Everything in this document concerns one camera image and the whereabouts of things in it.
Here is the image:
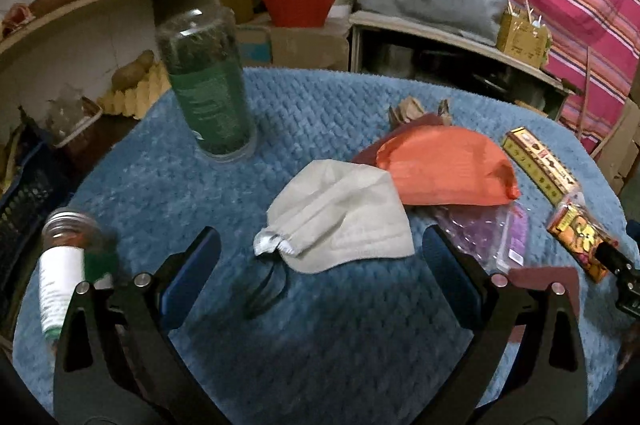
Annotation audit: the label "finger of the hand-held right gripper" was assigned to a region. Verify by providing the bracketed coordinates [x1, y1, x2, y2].
[597, 241, 640, 321]

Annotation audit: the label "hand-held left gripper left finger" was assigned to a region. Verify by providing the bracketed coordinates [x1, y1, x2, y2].
[52, 226, 223, 425]

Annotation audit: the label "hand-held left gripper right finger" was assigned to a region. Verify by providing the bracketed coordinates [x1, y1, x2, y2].
[422, 224, 591, 425]

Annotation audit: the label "small orange snack packet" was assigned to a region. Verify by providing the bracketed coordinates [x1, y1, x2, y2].
[546, 200, 621, 283]

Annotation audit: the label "dark red card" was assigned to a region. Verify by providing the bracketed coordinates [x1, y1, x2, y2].
[505, 266, 582, 346]

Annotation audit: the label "grey face mask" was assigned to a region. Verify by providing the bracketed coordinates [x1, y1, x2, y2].
[243, 159, 416, 320]

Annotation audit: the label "brown paper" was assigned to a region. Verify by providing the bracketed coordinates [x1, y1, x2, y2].
[389, 98, 453, 126]

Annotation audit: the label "purple clear packet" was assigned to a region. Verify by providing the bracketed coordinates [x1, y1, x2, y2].
[435, 200, 531, 268]

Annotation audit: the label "leaning cardboard sheets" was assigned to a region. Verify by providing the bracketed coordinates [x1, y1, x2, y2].
[595, 98, 640, 196]

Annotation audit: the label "small spice jar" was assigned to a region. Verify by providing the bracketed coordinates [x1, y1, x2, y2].
[39, 210, 121, 346]

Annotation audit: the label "yellow patterned box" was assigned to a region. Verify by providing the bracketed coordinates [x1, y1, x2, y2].
[502, 128, 583, 206]

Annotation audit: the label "blue textured blanket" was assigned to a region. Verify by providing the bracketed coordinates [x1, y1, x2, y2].
[12, 68, 636, 425]

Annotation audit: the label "black plastic crate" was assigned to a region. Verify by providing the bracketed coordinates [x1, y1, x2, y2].
[0, 140, 71, 321]

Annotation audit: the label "tall green glass jar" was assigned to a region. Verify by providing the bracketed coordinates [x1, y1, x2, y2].
[155, 4, 258, 163]

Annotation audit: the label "yellow egg tray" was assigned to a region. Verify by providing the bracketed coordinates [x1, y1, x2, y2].
[97, 65, 173, 121]

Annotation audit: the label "small clear plastic tub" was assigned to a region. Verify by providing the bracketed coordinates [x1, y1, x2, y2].
[47, 95, 103, 148]

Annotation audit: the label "potato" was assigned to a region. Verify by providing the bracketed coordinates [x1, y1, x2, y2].
[111, 50, 157, 90]

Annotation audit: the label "brown cardboard box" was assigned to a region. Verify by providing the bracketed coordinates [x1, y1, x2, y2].
[235, 22, 351, 71]

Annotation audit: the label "low wooden cabinet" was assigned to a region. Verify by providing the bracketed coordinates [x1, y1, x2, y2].
[348, 10, 576, 121]

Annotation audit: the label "wooden shelf unit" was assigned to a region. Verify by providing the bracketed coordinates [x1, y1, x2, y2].
[0, 0, 221, 146]

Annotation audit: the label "red round basket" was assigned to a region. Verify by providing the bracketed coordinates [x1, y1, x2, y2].
[257, 0, 342, 28]

